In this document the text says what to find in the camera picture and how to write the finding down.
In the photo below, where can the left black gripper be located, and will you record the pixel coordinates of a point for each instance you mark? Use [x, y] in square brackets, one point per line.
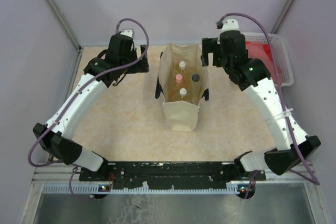
[140, 66]

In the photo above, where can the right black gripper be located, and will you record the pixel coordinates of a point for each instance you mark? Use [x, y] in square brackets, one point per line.
[209, 45]

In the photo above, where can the yellow liquid bottle white cap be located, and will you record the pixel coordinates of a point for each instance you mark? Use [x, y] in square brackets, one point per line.
[180, 68]

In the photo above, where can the clear bottle black cap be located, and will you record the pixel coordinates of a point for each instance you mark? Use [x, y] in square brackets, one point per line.
[195, 85]

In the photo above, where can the pink cap orange bottle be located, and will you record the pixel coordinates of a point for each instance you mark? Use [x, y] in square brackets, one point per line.
[180, 81]

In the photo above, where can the beige canvas bag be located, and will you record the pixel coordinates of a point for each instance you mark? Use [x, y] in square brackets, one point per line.
[181, 115]

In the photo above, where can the amber bottle white cap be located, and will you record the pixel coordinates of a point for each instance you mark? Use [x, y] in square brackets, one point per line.
[183, 94]

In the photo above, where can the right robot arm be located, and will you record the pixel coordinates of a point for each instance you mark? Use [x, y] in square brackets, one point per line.
[292, 143]

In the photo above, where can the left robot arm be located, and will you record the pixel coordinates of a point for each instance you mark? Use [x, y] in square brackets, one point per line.
[107, 69]

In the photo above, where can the pink red cloth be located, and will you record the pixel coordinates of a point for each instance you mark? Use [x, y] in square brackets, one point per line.
[257, 50]

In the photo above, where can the white plastic basket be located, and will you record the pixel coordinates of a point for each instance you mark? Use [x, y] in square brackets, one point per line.
[280, 51]

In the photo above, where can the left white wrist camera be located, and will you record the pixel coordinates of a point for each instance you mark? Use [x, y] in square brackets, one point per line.
[128, 32]

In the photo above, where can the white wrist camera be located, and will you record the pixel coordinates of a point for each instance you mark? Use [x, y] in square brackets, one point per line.
[227, 25]
[128, 32]

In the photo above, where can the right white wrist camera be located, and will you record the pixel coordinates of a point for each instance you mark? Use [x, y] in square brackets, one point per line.
[227, 25]

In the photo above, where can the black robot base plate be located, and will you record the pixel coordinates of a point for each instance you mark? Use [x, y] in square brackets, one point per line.
[172, 178]

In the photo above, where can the aluminium rail frame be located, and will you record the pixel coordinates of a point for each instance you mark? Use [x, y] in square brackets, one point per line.
[62, 179]

